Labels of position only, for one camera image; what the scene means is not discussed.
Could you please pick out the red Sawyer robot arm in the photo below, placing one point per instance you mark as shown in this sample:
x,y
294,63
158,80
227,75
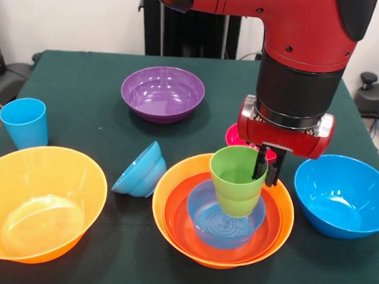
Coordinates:
x,y
301,40

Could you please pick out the green cup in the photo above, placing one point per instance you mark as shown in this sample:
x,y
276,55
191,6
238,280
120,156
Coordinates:
x,y
235,182

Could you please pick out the large blue bowl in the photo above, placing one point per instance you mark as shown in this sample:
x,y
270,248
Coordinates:
x,y
344,199

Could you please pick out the black office chair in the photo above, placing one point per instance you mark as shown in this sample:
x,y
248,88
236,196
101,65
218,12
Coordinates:
x,y
10,77
374,100

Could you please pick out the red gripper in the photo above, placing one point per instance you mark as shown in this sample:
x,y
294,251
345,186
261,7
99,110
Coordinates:
x,y
284,137

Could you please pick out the purple bowl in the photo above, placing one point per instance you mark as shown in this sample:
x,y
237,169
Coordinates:
x,y
160,93

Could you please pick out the pink bowl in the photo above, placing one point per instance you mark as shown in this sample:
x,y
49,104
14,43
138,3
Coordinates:
x,y
232,137

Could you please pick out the large orange bowl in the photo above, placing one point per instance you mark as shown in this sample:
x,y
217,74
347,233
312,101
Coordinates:
x,y
169,179
42,198

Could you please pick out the medium blue bowl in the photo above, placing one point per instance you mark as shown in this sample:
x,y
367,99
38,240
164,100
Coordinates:
x,y
204,227

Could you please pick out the small light blue bowl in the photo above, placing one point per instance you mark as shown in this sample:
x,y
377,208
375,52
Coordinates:
x,y
141,171

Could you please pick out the dark green tablecloth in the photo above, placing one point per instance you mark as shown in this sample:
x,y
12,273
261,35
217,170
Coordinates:
x,y
66,86

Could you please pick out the blue cup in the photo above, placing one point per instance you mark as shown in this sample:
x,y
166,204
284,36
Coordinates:
x,y
26,125

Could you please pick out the red-orange bowl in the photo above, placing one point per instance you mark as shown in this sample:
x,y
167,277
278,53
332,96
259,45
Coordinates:
x,y
177,217

